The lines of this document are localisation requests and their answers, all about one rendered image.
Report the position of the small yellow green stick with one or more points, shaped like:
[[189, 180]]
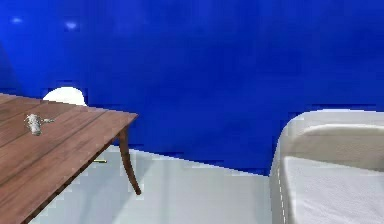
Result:
[[100, 161]]

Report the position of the white round object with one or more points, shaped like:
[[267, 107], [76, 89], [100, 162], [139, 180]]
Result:
[[65, 96]]

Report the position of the brown wooden table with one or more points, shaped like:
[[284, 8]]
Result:
[[60, 150]]

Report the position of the white sofa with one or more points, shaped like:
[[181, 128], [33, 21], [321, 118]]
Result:
[[333, 173]]

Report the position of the small silver grey object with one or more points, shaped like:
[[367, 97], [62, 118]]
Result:
[[34, 124]]

